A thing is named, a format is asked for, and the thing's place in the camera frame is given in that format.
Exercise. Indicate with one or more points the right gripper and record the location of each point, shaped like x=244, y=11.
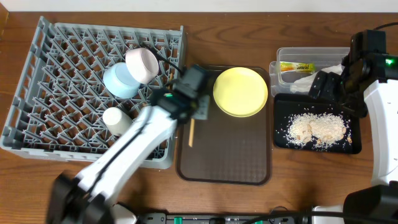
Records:
x=326, y=91

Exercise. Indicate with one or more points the white tissue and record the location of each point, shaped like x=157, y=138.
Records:
x=303, y=85

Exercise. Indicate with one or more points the wooden chopstick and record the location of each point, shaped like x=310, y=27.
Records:
x=170, y=77
x=191, y=132

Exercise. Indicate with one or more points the green snack wrapper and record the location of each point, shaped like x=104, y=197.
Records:
x=297, y=67

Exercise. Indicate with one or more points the white bowl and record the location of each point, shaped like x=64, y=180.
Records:
x=142, y=65

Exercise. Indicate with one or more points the yellow round plate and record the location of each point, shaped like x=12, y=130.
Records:
x=240, y=92

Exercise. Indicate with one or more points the light blue saucer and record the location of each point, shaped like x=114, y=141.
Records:
x=119, y=82

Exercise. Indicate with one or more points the white plastic cup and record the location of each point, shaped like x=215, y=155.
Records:
x=116, y=121

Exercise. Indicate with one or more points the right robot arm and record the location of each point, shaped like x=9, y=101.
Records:
x=366, y=86

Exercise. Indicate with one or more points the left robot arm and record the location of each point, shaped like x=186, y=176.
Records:
x=91, y=196

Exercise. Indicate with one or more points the clear plastic waste bin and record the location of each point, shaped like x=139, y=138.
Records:
x=321, y=57

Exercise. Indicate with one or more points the black waste tray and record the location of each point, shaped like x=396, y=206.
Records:
x=286, y=105

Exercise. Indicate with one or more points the spilled rice food waste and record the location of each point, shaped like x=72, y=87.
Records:
x=323, y=131

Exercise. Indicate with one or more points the grey plastic dishwasher rack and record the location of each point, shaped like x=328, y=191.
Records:
x=56, y=112

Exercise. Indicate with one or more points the brown plastic serving tray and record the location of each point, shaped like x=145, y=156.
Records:
x=227, y=149

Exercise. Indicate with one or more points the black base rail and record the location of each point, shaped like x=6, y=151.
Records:
x=278, y=217

